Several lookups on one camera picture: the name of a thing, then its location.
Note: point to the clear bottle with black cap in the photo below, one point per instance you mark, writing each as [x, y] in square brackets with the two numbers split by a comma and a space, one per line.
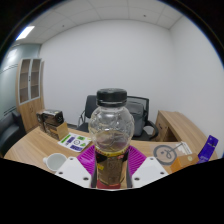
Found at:
[111, 133]

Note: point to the wooden cabinet with glass doors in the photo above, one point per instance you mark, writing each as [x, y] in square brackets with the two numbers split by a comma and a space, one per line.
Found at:
[30, 96]

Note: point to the glossy dark box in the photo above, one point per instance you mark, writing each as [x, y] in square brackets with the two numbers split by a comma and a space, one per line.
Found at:
[51, 116]

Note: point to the purple package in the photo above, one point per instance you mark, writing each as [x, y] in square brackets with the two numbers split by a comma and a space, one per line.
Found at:
[208, 148]

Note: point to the black leather sofa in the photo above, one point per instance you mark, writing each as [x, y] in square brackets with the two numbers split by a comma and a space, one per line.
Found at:
[10, 133]

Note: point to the black mesh office chair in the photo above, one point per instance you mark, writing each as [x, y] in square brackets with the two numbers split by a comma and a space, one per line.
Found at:
[146, 123]

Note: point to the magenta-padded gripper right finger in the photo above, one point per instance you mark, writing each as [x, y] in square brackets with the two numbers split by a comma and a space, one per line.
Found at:
[148, 170]

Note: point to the white and grey mug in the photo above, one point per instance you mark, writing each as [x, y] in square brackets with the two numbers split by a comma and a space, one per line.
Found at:
[55, 161]

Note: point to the white sticker sheet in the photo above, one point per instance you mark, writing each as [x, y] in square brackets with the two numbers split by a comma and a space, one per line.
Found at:
[75, 142]

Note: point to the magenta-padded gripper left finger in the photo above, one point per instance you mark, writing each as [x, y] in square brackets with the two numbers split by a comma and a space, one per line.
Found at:
[74, 170]

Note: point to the grey backpack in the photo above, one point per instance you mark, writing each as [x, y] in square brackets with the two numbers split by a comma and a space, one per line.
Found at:
[137, 113]

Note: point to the wooden side desk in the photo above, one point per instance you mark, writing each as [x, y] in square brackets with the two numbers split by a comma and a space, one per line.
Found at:
[176, 126]

